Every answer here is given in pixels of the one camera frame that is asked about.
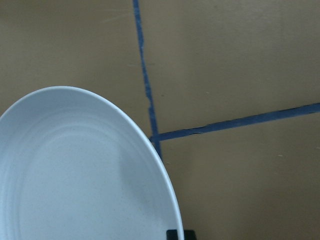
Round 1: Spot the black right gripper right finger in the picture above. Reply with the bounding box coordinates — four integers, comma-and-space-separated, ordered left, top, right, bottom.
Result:
183, 229, 196, 240

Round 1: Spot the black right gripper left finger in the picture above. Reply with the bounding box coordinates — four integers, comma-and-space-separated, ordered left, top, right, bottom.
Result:
166, 229, 177, 240

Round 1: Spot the blue plate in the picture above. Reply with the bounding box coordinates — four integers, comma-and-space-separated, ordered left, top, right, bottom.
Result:
0, 86, 184, 240

